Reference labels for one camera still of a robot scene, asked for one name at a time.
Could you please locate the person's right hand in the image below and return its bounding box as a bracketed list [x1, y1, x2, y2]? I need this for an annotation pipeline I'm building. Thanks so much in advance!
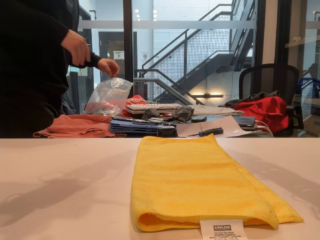
[60, 29, 91, 67]

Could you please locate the person's left hand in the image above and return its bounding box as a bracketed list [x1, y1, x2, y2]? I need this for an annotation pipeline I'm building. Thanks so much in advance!
[97, 57, 121, 79]

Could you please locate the clear plastic zip bag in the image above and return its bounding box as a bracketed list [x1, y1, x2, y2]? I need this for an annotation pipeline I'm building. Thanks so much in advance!
[83, 76, 134, 117]

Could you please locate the yellow microfiber towel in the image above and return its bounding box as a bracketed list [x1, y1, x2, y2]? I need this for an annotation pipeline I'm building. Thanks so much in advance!
[130, 133, 305, 240]

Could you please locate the person's right forearm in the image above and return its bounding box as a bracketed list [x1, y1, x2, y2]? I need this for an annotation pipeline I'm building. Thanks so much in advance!
[29, 12, 70, 51]

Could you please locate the person's left forearm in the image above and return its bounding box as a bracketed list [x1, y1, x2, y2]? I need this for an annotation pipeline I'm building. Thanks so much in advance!
[70, 51, 103, 70]

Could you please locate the dark framed door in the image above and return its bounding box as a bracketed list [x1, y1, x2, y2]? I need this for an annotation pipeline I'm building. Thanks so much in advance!
[98, 31, 138, 83]

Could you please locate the red cloth with white print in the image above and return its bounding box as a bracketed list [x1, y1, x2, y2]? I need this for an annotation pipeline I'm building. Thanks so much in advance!
[124, 94, 151, 107]

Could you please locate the person torso in black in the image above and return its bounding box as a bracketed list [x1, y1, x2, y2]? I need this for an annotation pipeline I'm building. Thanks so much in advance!
[0, 0, 81, 139]

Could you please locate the white computer keyboard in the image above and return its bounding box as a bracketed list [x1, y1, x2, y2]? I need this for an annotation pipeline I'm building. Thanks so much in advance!
[124, 103, 185, 115]

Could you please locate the grey plastic pouch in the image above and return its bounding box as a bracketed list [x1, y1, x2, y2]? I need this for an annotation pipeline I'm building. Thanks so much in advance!
[176, 105, 195, 123]
[141, 107, 161, 121]

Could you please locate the blue folder stack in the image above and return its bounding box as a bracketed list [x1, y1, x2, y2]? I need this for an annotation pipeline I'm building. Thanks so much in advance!
[108, 118, 177, 133]

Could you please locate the salmon orange cloth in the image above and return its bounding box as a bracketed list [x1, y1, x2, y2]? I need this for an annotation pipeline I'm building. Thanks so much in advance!
[32, 114, 127, 139]

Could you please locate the small black box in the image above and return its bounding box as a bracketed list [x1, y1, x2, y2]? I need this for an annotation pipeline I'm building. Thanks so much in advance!
[158, 126, 177, 138]

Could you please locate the black metal staircase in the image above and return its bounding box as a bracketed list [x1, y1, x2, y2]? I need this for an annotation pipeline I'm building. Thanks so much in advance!
[133, 0, 258, 106]

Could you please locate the beige folded cloth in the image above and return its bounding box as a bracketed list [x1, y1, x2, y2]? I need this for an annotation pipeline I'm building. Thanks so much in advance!
[192, 104, 245, 117]

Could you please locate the black blue screwdriver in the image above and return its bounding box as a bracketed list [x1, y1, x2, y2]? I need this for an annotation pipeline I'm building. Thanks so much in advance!
[187, 126, 225, 137]

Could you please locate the pale printed paper sheet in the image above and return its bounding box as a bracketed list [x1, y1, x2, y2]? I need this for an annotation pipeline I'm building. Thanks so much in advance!
[176, 115, 253, 138]

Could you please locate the black mesh office chair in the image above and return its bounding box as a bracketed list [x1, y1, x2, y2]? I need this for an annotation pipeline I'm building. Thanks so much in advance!
[238, 63, 305, 137]

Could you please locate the red jacket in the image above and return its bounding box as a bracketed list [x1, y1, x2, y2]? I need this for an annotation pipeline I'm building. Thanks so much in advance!
[223, 91, 292, 135]

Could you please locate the glowing wall light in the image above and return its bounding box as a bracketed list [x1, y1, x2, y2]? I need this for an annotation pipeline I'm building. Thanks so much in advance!
[189, 92, 225, 99]

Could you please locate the white charging cable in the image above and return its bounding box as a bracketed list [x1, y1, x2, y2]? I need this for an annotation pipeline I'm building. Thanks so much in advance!
[255, 125, 275, 137]
[254, 119, 275, 136]

